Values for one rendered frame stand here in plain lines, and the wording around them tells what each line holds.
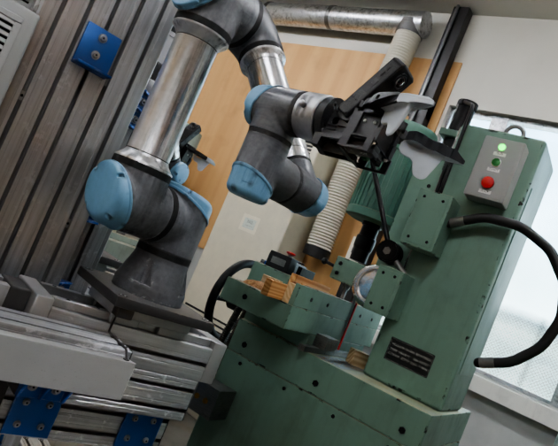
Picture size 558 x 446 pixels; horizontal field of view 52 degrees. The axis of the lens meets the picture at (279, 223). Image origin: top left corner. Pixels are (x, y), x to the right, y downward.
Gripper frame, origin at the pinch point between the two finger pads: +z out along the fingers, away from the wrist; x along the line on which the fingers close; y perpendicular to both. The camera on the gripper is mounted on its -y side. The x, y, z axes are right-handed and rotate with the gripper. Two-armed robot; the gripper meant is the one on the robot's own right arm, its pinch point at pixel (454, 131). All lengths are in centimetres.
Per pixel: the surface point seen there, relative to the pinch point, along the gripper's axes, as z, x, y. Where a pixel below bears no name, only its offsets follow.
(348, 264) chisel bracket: -52, -79, 7
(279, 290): -47, -48, 25
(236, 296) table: -60, -50, 31
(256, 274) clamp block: -74, -71, 22
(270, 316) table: -49, -51, 32
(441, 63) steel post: -121, -191, -138
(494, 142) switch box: -21, -63, -32
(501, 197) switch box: -14, -65, -19
